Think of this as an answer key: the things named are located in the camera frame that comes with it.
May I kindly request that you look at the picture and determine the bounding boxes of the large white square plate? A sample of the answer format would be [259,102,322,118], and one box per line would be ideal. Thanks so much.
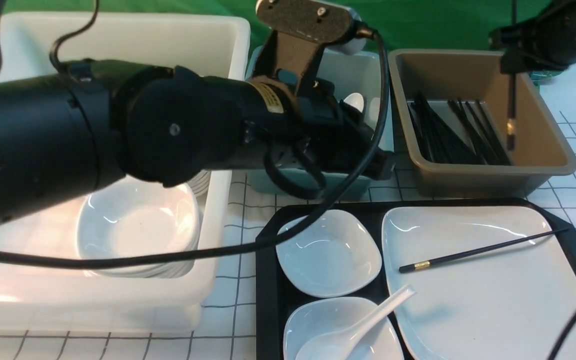
[381,206,576,360]

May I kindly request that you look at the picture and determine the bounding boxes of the white ceramic soup spoon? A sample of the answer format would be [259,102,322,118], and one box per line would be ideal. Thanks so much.
[295,285,416,360]

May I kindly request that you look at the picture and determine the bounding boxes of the black cable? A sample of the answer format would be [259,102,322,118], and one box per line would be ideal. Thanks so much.
[0,27,391,270]

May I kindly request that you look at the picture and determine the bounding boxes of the green backdrop cloth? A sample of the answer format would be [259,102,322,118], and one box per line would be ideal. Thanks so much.
[0,0,576,78]

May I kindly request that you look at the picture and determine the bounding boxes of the large white plastic bin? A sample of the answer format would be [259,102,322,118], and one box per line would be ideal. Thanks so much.
[0,12,250,337]

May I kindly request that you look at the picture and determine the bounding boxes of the pile of white spoons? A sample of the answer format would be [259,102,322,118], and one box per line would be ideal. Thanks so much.
[343,92,366,114]

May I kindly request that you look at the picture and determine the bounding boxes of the white square bowl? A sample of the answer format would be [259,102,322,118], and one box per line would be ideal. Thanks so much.
[275,209,383,299]
[282,297,404,360]

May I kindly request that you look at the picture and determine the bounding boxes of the black chopstick vertical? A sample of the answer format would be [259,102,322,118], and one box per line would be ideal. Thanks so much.
[506,73,517,152]

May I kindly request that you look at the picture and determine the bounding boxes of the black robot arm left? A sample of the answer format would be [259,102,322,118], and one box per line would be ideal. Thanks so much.
[0,60,372,225]

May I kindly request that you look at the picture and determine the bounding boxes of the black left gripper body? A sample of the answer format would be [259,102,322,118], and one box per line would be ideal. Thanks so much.
[240,77,396,182]

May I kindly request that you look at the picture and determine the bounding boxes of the black serving tray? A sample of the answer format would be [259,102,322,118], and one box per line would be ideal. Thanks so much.
[255,198,576,360]

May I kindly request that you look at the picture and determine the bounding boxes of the black chopstick gold band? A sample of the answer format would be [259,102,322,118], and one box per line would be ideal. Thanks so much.
[398,228,570,274]

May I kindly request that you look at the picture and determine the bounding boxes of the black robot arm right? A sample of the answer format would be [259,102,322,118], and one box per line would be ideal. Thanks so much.
[489,0,576,75]

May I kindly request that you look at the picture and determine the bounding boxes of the stack of white bowls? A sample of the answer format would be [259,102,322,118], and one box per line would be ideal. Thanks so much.
[76,177,201,260]

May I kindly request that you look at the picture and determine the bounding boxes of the pile of black chopsticks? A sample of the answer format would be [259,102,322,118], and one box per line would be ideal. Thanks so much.
[407,92,513,166]

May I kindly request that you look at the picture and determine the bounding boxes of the teal plastic bin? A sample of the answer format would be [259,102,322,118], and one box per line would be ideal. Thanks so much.
[244,46,396,201]

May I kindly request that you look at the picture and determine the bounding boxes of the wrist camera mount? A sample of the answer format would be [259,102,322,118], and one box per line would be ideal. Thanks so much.
[252,0,374,88]

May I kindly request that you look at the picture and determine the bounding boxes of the brown plastic bin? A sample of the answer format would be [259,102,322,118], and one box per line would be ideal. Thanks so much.
[388,48,576,198]

